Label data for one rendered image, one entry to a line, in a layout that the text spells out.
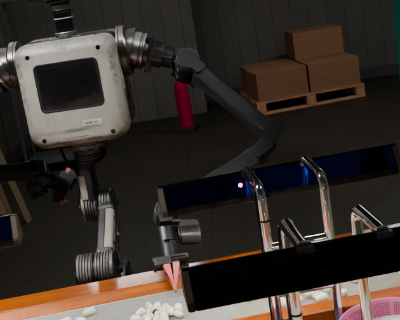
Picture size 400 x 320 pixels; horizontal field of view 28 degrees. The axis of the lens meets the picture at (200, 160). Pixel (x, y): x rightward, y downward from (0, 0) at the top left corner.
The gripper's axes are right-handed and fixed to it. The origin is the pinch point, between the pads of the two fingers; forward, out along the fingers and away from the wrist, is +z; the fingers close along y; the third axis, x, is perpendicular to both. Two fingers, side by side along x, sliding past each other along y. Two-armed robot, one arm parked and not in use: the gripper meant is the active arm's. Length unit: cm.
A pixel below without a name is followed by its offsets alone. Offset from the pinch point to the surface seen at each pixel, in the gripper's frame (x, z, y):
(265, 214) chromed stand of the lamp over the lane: -44, 8, 22
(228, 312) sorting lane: -9.2, 14.0, 12.6
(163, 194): -37.8, -6.5, 0.0
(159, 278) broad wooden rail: 5.2, -6.9, -4.0
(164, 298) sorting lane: 1.2, 1.9, -3.3
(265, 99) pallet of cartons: 399, -397, 130
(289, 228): -70, 27, 22
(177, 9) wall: 369, -510, 60
